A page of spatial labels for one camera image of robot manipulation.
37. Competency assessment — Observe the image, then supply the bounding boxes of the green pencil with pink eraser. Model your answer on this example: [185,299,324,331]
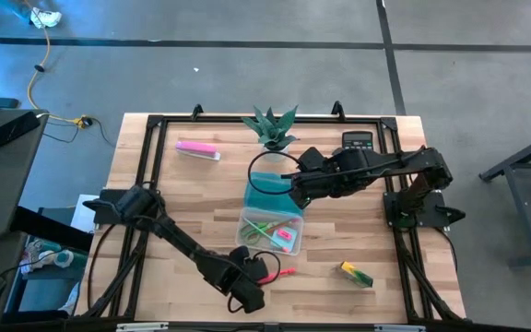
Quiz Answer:
[242,217,292,255]

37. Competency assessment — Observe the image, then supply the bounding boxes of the green handled scissors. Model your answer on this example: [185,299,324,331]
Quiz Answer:
[239,219,272,246]

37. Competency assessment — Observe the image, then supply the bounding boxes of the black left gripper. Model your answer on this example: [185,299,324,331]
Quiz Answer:
[208,245,270,314]

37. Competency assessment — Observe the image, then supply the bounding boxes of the person's white shoe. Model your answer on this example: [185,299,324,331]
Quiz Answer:
[29,6,63,30]

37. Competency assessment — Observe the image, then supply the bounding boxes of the grey metal table frame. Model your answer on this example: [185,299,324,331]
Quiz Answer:
[478,127,531,271]

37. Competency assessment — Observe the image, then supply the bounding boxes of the teal white bundle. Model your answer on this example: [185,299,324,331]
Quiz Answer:
[18,236,89,279]

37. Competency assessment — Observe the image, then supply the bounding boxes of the person's leg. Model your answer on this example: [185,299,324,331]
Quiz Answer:
[0,0,32,20]

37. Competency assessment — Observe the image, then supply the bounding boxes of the grey side desk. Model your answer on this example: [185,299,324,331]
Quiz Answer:
[0,108,51,239]

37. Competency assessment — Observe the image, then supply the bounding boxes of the pink red pen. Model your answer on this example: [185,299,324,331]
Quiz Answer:
[257,267,298,286]

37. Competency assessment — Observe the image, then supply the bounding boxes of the yellow green crayon box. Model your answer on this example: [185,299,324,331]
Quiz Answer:
[338,260,374,290]

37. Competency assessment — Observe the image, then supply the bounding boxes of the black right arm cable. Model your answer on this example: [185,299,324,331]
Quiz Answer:
[247,150,304,196]

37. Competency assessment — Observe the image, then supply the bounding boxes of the yellow extension cable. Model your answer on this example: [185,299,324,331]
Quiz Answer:
[24,0,93,130]

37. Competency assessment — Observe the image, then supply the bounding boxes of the black desk calculator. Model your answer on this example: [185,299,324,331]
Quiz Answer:
[341,130,375,151]

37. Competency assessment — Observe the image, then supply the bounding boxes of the thin black floor cable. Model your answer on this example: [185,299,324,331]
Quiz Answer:
[42,116,115,149]

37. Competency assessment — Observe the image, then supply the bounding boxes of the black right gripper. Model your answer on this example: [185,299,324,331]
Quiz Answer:
[287,146,346,211]

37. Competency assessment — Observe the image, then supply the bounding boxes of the black smartphone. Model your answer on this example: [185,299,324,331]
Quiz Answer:
[0,110,42,148]

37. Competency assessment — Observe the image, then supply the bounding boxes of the black aluminium table frame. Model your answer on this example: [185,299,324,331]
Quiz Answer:
[78,101,467,325]

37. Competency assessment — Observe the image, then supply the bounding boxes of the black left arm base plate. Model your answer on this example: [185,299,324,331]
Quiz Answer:
[81,187,157,227]

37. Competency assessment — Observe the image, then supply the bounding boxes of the teal lidded clear pencil box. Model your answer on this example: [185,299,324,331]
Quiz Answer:
[233,171,306,257]

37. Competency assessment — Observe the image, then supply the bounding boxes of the blue sticky note pad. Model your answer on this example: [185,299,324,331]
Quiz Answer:
[270,226,300,253]

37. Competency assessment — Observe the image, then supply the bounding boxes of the silver metal bracket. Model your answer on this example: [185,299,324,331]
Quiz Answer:
[116,321,171,332]
[374,324,428,332]

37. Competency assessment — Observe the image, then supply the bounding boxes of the white round plant pot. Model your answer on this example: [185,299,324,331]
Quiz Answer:
[261,144,290,163]

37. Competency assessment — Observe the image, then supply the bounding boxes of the pink white stapler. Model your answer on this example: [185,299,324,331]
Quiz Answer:
[174,139,222,162]

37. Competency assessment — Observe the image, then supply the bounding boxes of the green snake plant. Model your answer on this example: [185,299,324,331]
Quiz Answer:
[241,104,301,152]

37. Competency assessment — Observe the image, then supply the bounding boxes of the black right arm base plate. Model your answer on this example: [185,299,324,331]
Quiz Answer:
[383,189,467,230]

